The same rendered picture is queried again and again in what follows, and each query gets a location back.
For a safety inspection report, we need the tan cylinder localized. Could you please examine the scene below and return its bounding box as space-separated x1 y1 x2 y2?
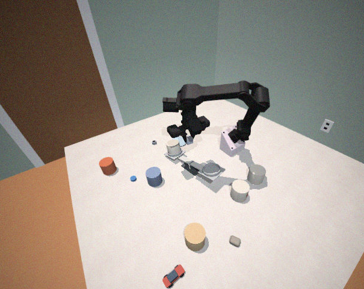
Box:
184 222 206 251

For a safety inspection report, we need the grey balance beam with pans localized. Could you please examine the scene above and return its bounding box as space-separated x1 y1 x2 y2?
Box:
164 149 226 181

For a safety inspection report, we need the red toy car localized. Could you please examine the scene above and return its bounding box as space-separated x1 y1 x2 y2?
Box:
162 265 185 288

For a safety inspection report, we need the brown cylinder with orange top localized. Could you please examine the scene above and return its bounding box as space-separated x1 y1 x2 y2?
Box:
99 157 117 175

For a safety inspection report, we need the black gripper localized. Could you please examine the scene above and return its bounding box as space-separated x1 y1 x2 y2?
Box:
167 112 210 143

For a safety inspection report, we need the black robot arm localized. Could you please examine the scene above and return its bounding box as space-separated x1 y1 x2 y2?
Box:
162 81 270 143

